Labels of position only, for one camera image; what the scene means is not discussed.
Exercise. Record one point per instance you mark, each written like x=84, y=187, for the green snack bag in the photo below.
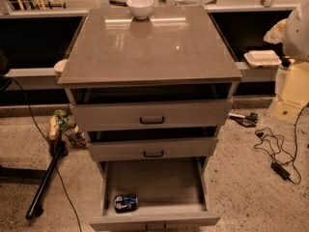
x=62, y=122

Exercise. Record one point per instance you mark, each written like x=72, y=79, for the white foam takeout container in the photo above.
x=262, y=58

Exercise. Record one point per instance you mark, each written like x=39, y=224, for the black tripod leg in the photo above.
x=36, y=203

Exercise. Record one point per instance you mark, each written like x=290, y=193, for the grey bottom drawer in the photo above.
x=171, y=193

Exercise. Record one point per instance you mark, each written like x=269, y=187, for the black power adapter with cable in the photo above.
x=282, y=162

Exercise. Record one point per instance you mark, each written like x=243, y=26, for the blue pepsi can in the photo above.
x=125, y=203

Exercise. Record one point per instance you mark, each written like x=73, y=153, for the grey middle drawer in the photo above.
x=108, y=145

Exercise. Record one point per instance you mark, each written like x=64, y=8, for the grey top drawer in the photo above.
x=151, y=107

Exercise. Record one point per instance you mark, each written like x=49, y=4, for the grey drawer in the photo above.
x=151, y=107
x=171, y=193
x=108, y=145

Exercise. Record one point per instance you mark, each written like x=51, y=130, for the grey drawer cabinet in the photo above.
x=175, y=46

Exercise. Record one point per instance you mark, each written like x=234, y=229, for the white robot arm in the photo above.
x=296, y=33

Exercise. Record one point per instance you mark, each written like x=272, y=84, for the white ceramic bowl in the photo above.
x=140, y=8

